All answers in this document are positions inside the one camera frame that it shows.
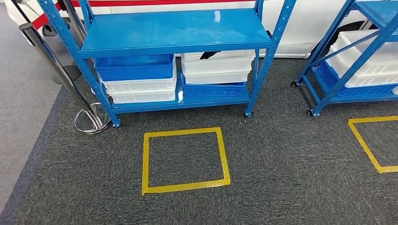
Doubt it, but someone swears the black stanchion post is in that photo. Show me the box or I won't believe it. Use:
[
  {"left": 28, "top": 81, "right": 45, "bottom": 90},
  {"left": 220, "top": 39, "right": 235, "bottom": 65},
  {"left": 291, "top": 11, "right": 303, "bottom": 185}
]
[{"left": 11, "top": 0, "right": 88, "bottom": 85}]

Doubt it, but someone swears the white plastic crate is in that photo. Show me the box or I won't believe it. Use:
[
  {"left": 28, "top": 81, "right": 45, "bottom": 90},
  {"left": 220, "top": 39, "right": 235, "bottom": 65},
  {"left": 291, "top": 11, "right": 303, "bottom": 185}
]
[
  {"left": 181, "top": 49, "right": 256, "bottom": 85},
  {"left": 326, "top": 29, "right": 398, "bottom": 89},
  {"left": 99, "top": 57, "right": 178, "bottom": 105}
]

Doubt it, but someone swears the blue metal shelf rack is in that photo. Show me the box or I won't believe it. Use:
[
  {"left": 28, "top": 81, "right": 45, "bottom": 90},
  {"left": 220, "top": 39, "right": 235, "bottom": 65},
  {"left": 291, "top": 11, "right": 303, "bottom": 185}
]
[
  {"left": 291, "top": 0, "right": 398, "bottom": 118},
  {"left": 37, "top": 0, "right": 298, "bottom": 128}
]

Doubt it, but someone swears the red barrier belt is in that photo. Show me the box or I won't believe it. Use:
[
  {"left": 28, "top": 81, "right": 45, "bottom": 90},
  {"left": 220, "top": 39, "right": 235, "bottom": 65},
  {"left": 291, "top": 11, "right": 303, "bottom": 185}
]
[{"left": 31, "top": 0, "right": 259, "bottom": 31}]

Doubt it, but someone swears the yellow floor tape square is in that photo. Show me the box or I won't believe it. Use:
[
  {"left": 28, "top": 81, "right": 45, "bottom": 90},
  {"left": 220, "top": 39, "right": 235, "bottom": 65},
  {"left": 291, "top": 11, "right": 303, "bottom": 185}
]
[
  {"left": 141, "top": 127, "right": 232, "bottom": 196},
  {"left": 347, "top": 115, "right": 398, "bottom": 174}
]

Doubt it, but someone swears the chrome stanchion with round base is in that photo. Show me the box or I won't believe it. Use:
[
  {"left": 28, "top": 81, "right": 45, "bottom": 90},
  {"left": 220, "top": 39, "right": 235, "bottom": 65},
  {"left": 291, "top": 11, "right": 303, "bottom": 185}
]
[{"left": 19, "top": 22, "right": 112, "bottom": 135}]

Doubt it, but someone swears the white car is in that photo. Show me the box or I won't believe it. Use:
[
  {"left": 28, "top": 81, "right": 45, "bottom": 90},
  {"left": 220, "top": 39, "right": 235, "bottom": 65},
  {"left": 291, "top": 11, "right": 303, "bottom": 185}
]
[{"left": 4, "top": 0, "right": 378, "bottom": 60}]

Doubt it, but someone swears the blue plastic crate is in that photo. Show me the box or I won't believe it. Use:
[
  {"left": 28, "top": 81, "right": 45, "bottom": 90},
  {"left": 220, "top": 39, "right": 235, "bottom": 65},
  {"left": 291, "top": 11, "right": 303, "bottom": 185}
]
[
  {"left": 94, "top": 54, "right": 175, "bottom": 83},
  {"left": 315, "top": 60, "right": 398, "bottom": 99},
  {"left": 181, "top": 74, "right": 248, "bottom": 98}
]

